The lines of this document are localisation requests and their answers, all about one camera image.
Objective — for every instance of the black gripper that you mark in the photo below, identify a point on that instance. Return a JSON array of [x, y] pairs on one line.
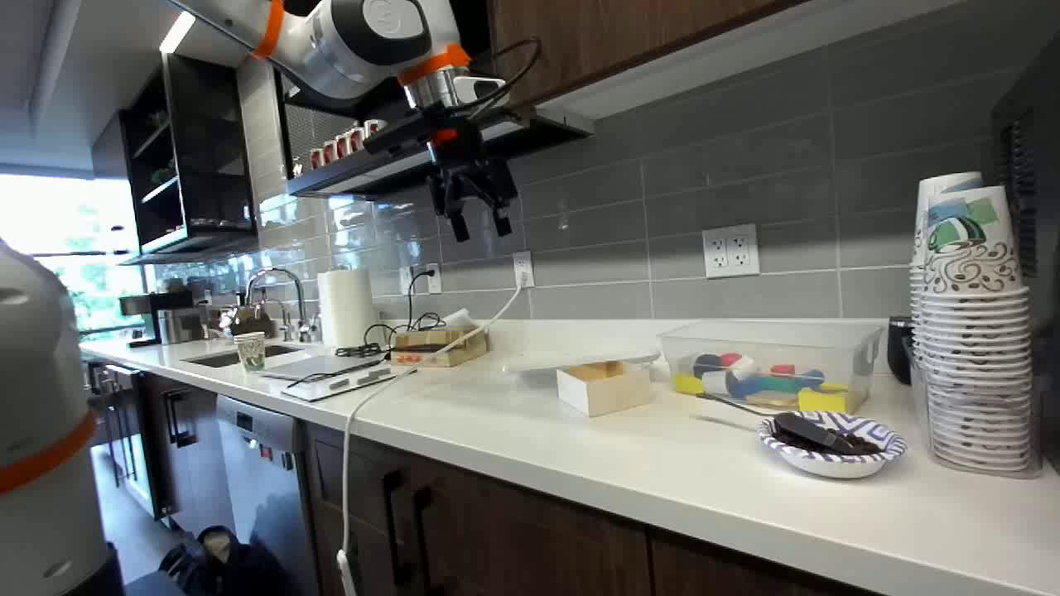
[[461, 167]]

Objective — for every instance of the black oval object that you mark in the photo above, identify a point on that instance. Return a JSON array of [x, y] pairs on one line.
[[815, 437]]

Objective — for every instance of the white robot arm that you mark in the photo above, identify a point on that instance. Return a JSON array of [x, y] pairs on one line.
[[346, 50]]

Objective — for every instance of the small brown cardboard box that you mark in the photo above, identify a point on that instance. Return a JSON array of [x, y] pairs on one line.
[[605, 387]]

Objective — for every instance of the patterned paper bowl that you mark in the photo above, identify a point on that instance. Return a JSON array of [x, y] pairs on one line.
[[837, 464]]

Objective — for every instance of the stacked brown flat boxes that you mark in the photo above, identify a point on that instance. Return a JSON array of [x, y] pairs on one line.
[[438, 345]]

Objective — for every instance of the paper towel roll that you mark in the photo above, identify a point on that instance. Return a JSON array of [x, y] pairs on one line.
[[346, 306]]

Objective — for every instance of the chrome sink faucet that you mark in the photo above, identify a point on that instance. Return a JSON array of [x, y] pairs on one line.
[[287, 288]]

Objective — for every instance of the white cutting board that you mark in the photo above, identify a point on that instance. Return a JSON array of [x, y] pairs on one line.
[[324, 374]]

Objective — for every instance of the small paper cup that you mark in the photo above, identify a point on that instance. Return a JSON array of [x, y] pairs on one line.
[[250, 347]]

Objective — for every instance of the clear plastic storage bin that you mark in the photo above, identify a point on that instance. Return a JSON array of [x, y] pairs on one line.
[[771, 361]]

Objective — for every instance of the yellow flat block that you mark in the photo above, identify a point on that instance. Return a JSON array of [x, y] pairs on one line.
[[828, 398]]

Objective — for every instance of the stack of paper cups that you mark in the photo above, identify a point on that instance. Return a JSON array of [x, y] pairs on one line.
[[972, 325]]

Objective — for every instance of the white wall outlet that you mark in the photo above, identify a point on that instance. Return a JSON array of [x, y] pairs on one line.
[[730, 253]]

